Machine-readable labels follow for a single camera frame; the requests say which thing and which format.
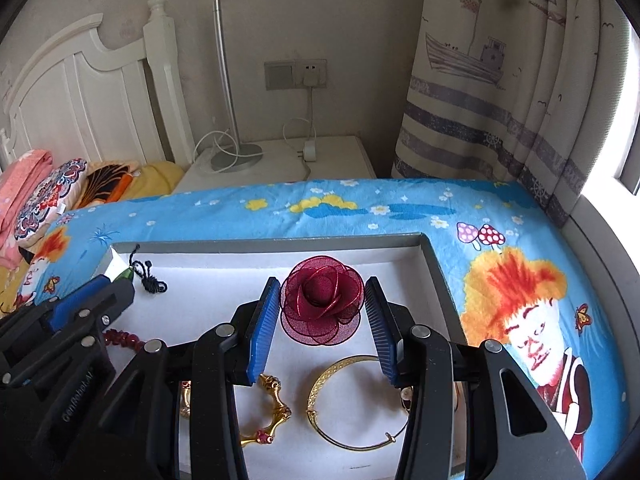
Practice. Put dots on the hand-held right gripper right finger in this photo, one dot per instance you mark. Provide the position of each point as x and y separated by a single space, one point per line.
382 330

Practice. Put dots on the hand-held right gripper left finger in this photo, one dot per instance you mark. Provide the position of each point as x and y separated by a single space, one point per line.
262 330

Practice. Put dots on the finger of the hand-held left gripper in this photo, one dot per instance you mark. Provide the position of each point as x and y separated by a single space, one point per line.
75 302
115 302

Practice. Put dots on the grey cardboard box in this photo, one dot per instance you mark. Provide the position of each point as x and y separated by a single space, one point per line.
210 285

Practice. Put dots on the red mesh rose flower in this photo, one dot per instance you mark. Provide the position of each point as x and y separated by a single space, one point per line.
320 290

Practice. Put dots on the white pearl pendant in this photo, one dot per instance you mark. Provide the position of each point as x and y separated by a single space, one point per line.
406 396

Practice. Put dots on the yellow printed bedsheet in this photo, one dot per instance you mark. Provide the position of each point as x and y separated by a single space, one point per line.
10 285

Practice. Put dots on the round patterned cushion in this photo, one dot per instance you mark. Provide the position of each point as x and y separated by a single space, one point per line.
45 200

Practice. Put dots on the black and orange cushion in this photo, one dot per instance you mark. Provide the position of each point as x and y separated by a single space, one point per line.
107 180

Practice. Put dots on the pink folded blanket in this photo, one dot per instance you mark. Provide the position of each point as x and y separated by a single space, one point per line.
25 185

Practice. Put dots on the yellow pillow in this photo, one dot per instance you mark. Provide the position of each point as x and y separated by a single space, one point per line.
160 175

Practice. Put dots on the blue cartoon printed bedsheet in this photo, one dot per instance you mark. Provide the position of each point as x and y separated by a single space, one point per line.
500 210

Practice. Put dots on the white nightstand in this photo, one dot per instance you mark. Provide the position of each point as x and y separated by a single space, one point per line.
340 160

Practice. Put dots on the white power adapter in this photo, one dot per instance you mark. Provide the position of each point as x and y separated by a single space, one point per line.
310 150

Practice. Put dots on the white wooden headboard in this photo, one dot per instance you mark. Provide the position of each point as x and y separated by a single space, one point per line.
75 100

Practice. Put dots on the silver desk lamp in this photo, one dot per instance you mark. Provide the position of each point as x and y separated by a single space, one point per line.
227 85

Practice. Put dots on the ship printed curtain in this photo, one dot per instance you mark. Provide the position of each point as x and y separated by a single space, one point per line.
500 110

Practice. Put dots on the white charger plug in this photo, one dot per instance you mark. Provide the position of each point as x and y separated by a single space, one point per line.
310 80

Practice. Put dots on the window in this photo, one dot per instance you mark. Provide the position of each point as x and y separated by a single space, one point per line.
631 160

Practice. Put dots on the grey wall socket plate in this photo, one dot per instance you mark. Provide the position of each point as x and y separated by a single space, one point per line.
280 75

